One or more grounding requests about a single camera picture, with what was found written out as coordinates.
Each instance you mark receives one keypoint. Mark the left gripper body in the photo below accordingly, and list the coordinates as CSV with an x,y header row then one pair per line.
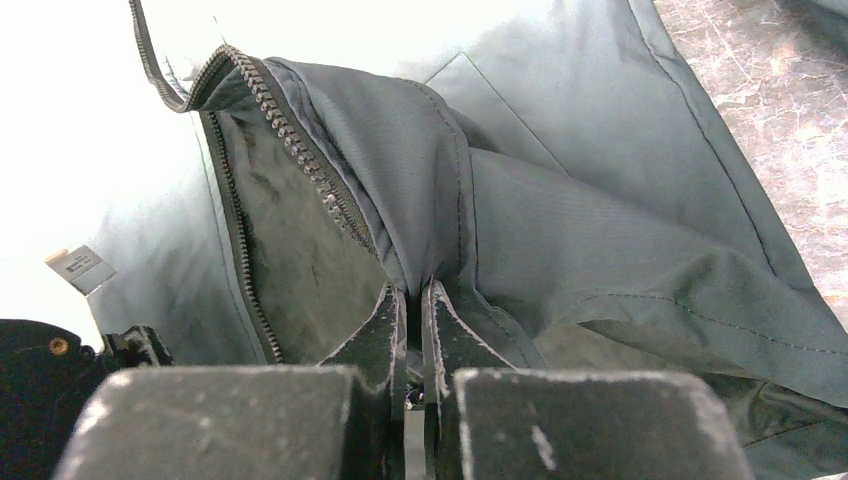
x,y
48,374

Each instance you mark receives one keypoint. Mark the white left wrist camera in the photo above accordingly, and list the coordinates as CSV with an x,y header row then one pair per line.
x,y
55,290

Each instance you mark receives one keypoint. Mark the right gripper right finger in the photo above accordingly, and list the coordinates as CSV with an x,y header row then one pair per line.
x,y
487,419

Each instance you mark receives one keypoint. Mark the grey gradient hooded jacket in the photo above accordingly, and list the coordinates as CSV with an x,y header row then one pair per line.
x,y
564,173

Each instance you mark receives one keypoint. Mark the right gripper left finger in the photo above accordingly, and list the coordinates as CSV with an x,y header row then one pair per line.
x,y
340,419

